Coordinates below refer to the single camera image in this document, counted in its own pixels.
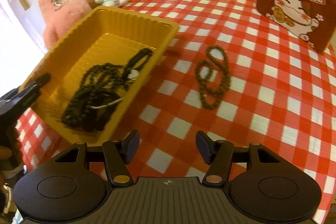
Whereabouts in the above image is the black leather band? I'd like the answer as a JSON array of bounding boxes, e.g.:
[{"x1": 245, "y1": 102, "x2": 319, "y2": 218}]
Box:
[{"x1": 82, "y1": 90, "x2": 121, "y2": 132}]

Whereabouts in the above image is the dark wooden bead necklace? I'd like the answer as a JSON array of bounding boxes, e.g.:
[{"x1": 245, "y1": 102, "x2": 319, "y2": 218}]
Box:
[{"x1": 61, "y1": 62, "x2": 127, "y2": 132}]

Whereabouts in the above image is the yellow plastic tray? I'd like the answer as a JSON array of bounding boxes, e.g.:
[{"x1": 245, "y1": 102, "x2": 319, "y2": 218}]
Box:
[{"x1": 26, "y1": 6, "x2": 179, "y2": 145}]

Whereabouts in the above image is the black watch strap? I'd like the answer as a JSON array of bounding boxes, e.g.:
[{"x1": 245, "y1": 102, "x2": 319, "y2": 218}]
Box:
[{"x1": 122, "y1": 48, "x2": 154, "y2": 83}]

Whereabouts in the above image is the person left hand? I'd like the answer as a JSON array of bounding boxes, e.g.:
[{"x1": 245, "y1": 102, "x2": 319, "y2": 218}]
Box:
[{"x1": 1, "y1": 134, "x2": 24, "y2": 188}]

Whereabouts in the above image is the lace window curtain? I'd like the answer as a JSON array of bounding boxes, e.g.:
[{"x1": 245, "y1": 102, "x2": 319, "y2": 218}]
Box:
[{"x1": 0, "y1": 0, "x2": 48, "y2": 51}]

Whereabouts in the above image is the pink starfish plush toy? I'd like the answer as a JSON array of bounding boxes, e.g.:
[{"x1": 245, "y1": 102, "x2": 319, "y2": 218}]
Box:
[{"x1": 38, "y1": 0, "x2": 94, "y2": 50}]

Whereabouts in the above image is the red white checkered tablecloth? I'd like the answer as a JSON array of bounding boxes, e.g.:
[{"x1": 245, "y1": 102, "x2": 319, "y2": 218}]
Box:
[{"x1": 14, "y1": 0, "x2": 336, "y2": 224}]

